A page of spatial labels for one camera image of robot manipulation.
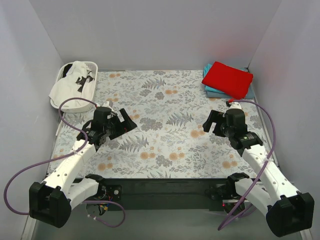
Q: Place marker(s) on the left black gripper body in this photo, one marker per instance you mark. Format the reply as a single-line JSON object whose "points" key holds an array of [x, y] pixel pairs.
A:
{"points": [[119, 126]]}

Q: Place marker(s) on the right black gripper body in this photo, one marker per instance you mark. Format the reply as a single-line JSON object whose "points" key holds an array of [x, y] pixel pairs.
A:
{"points": [[217, 124]]}

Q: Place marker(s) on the floral table mat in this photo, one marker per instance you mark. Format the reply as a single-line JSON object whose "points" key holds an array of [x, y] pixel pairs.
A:
{"points": [[169, 109]]}

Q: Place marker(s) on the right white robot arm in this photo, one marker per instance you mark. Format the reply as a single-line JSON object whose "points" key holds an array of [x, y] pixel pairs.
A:
{"points": [[286, 209]]}

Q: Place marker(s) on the red folded t shirt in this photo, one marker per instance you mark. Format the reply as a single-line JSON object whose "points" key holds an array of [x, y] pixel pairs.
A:
{"points": [[232, 81]]}

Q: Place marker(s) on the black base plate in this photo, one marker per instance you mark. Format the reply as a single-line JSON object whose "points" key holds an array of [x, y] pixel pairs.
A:
{"points": [[166, 193]]}

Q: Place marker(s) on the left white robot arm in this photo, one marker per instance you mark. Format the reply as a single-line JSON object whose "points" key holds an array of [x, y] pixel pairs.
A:
{"points": [[52, 200]]}

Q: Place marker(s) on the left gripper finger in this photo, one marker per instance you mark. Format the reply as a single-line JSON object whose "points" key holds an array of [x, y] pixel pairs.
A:
{"points": [[126, 125], [122, 116]]}

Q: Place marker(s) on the white plastic basket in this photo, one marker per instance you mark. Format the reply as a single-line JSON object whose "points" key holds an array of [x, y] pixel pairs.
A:
{"points": [[82, 105]]}

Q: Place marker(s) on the black t shirt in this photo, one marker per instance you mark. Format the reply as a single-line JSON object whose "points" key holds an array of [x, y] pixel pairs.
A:
{"points": [[66, 69]]}

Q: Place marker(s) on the white t shirt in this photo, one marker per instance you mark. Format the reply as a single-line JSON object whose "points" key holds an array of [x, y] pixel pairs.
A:
{"points": [[72, 83]]}

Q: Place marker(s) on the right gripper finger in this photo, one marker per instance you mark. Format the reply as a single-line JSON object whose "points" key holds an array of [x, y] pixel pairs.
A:
{"points": [[216, 117], [208, 124]]}

